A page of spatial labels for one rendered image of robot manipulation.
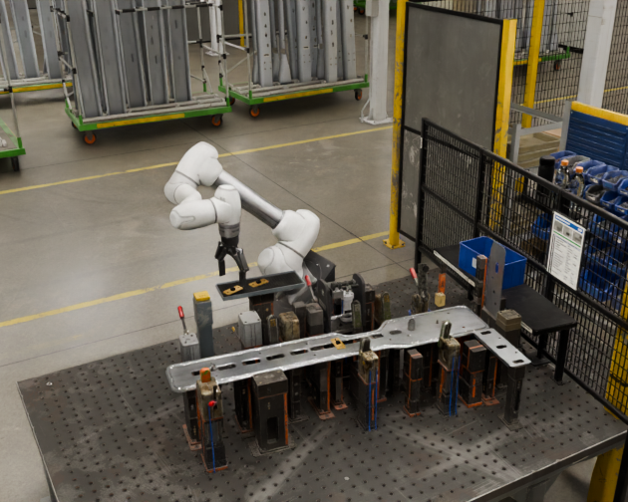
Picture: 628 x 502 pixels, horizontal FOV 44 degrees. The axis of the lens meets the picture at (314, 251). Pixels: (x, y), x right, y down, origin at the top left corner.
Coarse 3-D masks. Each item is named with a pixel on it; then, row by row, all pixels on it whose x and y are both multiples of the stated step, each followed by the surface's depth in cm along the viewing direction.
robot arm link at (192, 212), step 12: (180, 192) 348; (192, 192) 340; (180, 204) 305; (192, 204) 304; (204, 204) 305; (180, 216) 301; (192, 216) 302; (204, 216) 304; (180, 228) 304; (192, 228) 305
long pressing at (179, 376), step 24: (432, 312) 344; (456, 312) 344; (336, 336) 327; (360, 336) 326; (384, 336) 326; (408, 336) 326; (432, 336) 326; (456, 336) 327; (216, 360) 311; (240, 360) 311; (264, 360) 310; (288, 360) 310; (312, 360) 310; (192, 384) 295
